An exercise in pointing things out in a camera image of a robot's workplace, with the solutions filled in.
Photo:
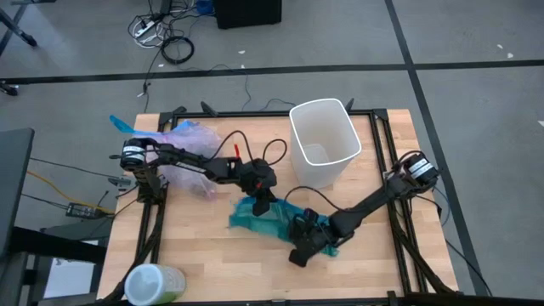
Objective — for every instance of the white power strip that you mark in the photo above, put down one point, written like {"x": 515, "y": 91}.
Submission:
{"x": 144, "y": 29}

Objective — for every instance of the black box on floor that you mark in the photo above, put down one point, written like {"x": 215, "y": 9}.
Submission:
{"x": 246, "y": 13}

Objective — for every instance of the teal trash bag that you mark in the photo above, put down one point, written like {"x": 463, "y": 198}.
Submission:
{"x": 255, "y": 221}

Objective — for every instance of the black aluminium table frame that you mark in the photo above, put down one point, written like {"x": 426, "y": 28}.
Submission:
{"x": 234, "y": 114}

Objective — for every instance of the white cylindrical wipes canister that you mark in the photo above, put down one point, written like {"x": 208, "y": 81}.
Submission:
{"x": 153, "y": 285}

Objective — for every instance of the black chair leg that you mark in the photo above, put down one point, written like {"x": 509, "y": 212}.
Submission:
{"x": 19, "y": 30}

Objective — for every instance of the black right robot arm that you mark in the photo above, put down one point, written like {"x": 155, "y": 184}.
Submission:
{"x": 370, "y": 204}

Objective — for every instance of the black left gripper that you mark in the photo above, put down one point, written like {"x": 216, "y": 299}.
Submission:
{"x": 259, "y": 176}

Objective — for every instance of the white plastic trash bin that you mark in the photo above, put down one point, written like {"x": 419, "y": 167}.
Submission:
{"x": 323, "y": 174}

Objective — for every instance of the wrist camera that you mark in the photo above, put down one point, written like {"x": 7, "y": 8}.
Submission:
{"x": 261, "y": 207}
{"x": 299, "y": 258}

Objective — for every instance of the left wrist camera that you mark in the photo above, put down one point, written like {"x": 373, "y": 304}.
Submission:
{"x": 261, "y": 207}

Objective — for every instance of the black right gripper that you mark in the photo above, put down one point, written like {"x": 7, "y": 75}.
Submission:
{"x": 312, "y": 236}

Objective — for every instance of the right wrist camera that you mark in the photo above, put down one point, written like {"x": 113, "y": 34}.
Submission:
{"x": 299, "y": 258}

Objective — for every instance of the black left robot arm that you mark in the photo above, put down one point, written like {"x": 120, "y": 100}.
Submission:
{"x": 187, "y": 163}

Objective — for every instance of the white board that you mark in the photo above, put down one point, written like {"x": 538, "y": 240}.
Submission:
{"x": 72, "y": 278}

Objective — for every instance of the black spring clamp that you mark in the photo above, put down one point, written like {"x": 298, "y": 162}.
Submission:
{"x": 209, "y": 109}

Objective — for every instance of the black caster foot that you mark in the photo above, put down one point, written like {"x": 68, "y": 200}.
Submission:
{"x": 10, "y": 89}

